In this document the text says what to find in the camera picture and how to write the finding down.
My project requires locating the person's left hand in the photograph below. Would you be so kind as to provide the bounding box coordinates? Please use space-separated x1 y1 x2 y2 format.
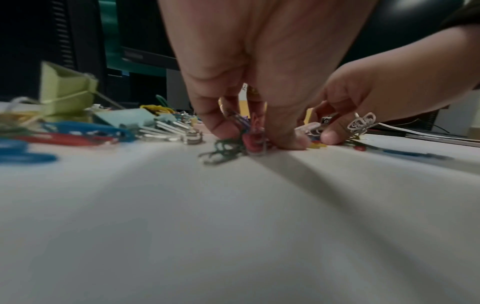
157 0 380 151

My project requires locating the person's right hand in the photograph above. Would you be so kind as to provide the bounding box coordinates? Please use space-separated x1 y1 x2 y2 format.
309 25 480 146

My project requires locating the yellow divided plastic bin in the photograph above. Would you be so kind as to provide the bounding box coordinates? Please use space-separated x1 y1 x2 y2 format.
238 83 253 119

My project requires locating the pile of colorful clips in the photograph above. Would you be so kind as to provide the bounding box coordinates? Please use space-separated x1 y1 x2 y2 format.
0 60 455 166

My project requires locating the black monitor stand base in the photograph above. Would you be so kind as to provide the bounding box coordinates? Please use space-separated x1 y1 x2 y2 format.
164 69 196 112

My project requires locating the black computer monitor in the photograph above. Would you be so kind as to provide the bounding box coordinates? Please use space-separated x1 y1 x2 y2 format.
116 0 466 72

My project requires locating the black desktop computer tower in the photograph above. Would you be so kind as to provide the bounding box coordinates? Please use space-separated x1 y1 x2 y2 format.
0 0 108 102

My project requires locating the silver finger ring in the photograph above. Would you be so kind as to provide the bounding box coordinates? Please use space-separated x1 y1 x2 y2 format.
346 112 378 134

